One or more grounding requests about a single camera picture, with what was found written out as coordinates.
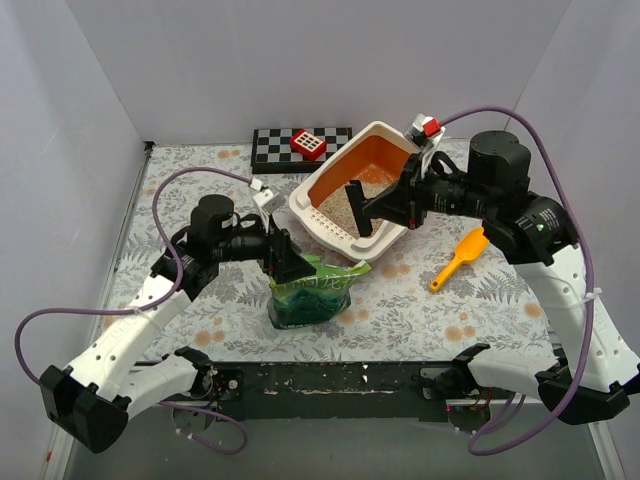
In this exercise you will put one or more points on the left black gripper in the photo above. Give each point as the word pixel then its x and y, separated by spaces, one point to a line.
pixel 279 253

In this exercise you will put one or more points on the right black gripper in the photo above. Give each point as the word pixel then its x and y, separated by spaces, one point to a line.
pixel 412 190

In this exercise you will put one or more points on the black bag clip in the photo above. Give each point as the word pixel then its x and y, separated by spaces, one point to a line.
pixel 357 200

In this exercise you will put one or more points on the green litter bag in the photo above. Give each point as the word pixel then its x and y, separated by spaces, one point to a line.
pixel 313 299

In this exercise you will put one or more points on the yellow plastic scoop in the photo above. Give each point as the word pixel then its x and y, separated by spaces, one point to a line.
pixel 467 251

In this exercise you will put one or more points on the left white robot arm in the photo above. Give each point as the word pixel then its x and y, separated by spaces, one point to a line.
pixel 96 394

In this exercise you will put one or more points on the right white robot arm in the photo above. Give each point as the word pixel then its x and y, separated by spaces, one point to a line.
pixel 536 237

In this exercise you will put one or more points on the white orange litter box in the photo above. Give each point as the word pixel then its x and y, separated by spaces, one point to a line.
pixel 376 155

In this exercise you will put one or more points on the cat litter pile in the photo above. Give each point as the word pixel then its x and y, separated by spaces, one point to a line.
pixel 336 207

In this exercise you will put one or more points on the floral tablecloth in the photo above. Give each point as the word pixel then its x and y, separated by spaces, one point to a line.
pixel 393 315

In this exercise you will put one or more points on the black white checkerboard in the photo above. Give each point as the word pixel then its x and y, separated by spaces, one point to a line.
pixel 272 153

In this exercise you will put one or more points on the red white grid block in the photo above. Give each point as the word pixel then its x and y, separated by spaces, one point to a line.
pixel 308 145

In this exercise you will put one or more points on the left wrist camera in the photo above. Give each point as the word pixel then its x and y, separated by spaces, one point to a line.
pixel 267 201

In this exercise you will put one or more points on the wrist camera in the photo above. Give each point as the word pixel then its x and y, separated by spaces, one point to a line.
pixel 426 133
pixel 267 201

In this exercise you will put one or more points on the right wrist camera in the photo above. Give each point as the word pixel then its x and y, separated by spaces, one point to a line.
pixel 426 133

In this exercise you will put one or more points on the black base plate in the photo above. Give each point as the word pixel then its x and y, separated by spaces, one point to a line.
pixel 328 390

